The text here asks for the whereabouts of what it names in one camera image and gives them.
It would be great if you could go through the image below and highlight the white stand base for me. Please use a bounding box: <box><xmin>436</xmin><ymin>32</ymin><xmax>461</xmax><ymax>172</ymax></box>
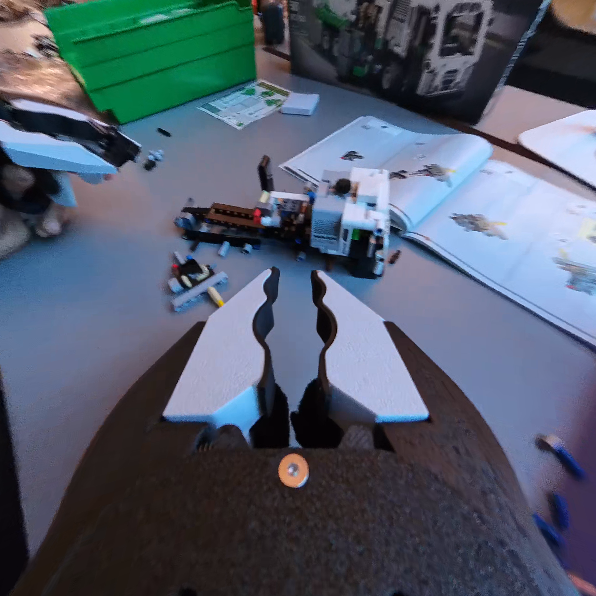
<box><xmin>518</xmin><ymin>109</ymin><xmax>596</xmax><ymax>188</ymax></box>

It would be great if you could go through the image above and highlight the open instruction booklet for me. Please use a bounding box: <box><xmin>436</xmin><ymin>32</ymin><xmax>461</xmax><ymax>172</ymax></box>
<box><xmin>279</xmin><ymin>116</ymin><xmax>596</xmax><ymax>349</ymax></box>

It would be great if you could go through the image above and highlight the green printed sticker sheet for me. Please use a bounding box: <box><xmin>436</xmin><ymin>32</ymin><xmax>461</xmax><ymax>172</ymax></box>
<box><xmin>197</xmin><ymin>80</ymin><xmax>292</xmax><ymax>129</ymax></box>

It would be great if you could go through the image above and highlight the person's left hand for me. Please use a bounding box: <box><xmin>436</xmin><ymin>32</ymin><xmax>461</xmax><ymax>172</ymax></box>
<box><xmin>0</xmin><ymin>160</ymin><xmax>67</xmax><ymax>259</ymax></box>

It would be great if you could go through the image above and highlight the clear plastic bag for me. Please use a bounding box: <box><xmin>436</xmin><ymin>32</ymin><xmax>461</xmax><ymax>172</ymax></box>
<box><xmin>0</xmin><ymin>44</ymin><xmax>96</xmax><ymax>115</ymax></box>

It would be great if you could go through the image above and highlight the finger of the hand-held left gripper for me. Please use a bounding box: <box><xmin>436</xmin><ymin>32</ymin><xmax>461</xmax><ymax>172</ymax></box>
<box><xmin>0</xmin><ymin>98</ymin><xmax>141</xmax><ymax>167</ymax></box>
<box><xmin>0</xmin><ymin>135</ymin><xmax>119</xmax><ymax>209</ymax></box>

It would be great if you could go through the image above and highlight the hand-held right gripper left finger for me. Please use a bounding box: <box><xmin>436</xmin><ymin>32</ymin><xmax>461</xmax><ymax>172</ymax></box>
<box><xmin>162</xmin><ymin>266</ymin><xmax>282</xmax><ymax>445</ymax></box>

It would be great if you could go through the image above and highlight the small black lego subassembly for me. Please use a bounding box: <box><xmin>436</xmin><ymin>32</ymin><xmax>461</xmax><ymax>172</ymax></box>
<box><xmin>168</xmin><ymin>253</ymin><xmax>230</xmax><ymax>313</ymax></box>

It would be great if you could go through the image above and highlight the small white box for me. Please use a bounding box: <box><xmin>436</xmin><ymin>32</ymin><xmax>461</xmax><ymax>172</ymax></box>
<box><xmin>280</xmin><ymin>92</ymin><xmax>321</xmax><ymax>116</ymax></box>

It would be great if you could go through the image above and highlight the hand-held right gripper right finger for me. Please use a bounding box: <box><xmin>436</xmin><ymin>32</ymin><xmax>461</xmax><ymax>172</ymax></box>
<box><xmin>310</xmin><ymin>269</ymin><xmax>430</xmax><ymax>434</ymax></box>

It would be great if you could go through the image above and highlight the black lego set box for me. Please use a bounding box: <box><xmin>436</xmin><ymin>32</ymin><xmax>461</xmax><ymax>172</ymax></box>
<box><xmin>288</xmin><ymin>0</ymin><xmax>552</xmax><ymax>125</ymax></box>

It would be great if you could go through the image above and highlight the dark cup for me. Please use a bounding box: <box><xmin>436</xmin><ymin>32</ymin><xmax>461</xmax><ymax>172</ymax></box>
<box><xmin>262</xmin><ymin>0</ymin><xmax>286</xmax><ymax>46</ymax></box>

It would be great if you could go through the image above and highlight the white lego truck model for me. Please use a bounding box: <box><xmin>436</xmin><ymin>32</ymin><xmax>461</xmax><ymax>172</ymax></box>
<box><xmin>176</xmin><ymin>156</ymin><xmax>392</xmax><ymax>280</ymax></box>

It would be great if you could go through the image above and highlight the green plastic bin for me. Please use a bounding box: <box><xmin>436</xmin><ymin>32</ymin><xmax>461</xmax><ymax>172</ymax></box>
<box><xmin>44</xmin><ymin>0</ymin><xmax>258</xmax><ymax>125</ymax></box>

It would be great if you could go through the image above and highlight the cluster of blue lego pins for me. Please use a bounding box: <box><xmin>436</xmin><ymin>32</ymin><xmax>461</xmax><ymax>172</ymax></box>
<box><xmin>533</xmin><ymin>433</ymin><xmax>588</xmax><ymax>550</ymax></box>

